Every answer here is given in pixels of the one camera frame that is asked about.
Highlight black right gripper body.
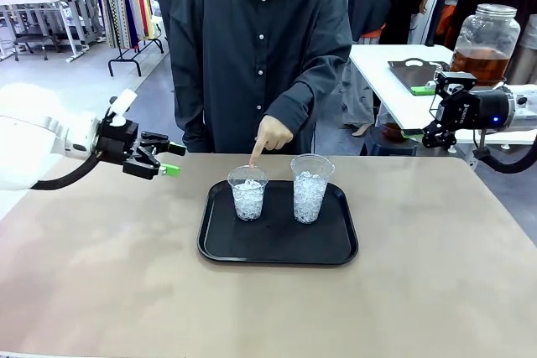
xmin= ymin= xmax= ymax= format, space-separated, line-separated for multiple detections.
xmin=437 ymin=88 xmax=511 ymax=130

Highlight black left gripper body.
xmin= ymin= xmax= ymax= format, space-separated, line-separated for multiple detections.
xmin=99 ymin=120 xmax=140 ymax=164

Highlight short clear plastic iced cup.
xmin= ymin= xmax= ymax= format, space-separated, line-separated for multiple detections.
xmin=227 ymin=164 xmax=269 ymax=222

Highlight person's left forearm dark sleeve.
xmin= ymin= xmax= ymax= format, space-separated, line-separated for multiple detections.
xmin=266 ymin=49 xmax=353 ymax=135

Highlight tall clear plastic iced cup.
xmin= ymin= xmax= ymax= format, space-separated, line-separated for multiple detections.
xmin=289 ymin=153 xmax=336 ymax=226

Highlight person's left hand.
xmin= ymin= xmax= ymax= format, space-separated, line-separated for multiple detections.
xmin=248 ymin=114 xmax=295 ymax=169

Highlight glass tea dispenser jar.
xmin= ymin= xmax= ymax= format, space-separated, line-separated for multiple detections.
xmin=449 ymin=3 xmax=522 ymax=86

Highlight brown serving tray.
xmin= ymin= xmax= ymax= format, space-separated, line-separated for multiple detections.
xmin=386 ymin=59 xmax=452 ymax=96

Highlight brown bowl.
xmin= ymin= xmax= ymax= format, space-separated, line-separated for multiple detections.
xmin=379 ymin=122 xmax=406 ymax=142

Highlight dark blue stool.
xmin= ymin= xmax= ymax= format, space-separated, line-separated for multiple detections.
xmin=368 ymin=127 xmax=419 ymax=157

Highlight white side table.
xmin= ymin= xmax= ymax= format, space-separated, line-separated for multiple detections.
xmin=347 ymin=43 xmax=537 ymax=166

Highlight black fabric rack stand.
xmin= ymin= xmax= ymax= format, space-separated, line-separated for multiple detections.
xmin=107 ymin=36 xmax=165 ymax=78

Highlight person's dark button shirt torso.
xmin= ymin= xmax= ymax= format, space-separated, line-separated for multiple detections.
xmin=169 ymin=0 xmax=354 ymax=154

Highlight colourful hanging fabric samples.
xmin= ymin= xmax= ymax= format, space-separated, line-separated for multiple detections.
xmin=91 ymin=0 xmax=159 ymax=51

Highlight black plastic serving tray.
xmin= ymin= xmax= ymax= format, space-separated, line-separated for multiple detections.
xmin=196 ymin=179 xmax=360 ymax=267

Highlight white background workbench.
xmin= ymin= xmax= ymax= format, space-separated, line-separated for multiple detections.
xmin=0 ymin=0 xmax=104 ymax=64

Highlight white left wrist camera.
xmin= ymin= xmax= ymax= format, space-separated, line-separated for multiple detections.
xmin=104 ymin=88 xmax=138 ymax=127

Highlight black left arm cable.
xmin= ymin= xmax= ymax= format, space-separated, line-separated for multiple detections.
xmin=31 ymin=151 xmax=106 ymax=191

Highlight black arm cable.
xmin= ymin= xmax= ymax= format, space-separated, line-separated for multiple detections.
xmin=31 ymin=151 xmax=106 ymax=191
xmin=472 ymin=126 xmax=537 ymax=174

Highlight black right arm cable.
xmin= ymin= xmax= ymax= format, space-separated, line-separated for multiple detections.
xmin=472 ymin=126 xmax=537 ymax=174

